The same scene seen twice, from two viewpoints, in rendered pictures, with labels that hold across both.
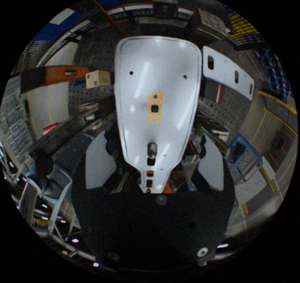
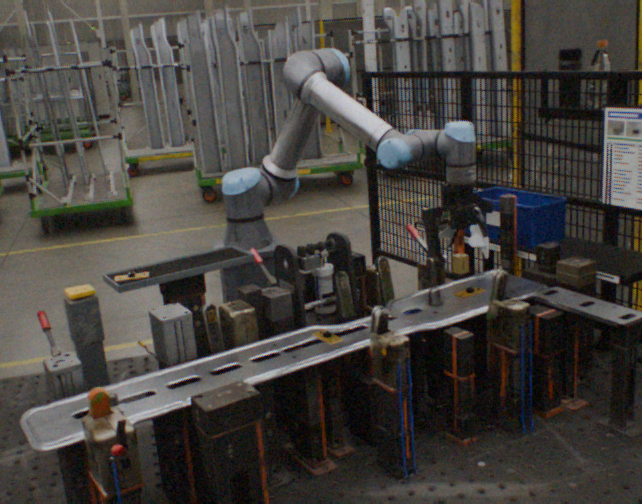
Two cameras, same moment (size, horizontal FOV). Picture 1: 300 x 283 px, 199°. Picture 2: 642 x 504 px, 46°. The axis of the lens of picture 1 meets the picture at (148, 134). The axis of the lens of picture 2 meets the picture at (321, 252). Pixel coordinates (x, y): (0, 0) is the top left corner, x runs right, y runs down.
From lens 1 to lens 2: 208 cm
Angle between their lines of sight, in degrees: 90
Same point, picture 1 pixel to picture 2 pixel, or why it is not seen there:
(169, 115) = (475, 298)
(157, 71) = not seen: hidden behind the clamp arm
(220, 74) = (555, 298)
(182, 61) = (521, 287)
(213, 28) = (565, 264)
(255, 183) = not seen: outside the picture
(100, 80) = (463, 258)
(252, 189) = not seen: outside the picture
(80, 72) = (460, 249)
